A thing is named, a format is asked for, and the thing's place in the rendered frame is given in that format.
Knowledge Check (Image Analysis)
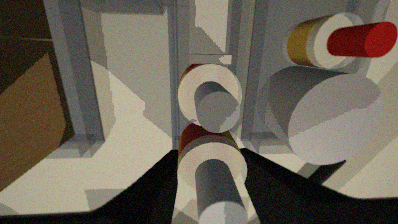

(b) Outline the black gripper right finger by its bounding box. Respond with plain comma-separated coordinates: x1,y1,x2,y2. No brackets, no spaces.
240,148,398,224

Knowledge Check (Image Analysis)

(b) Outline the white jar with yellow and red label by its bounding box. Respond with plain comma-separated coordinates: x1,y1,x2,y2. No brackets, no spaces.
177,121,248,224
178,63,242,133

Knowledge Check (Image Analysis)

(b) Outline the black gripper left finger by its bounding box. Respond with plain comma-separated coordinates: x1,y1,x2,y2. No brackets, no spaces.
0,150,178,224

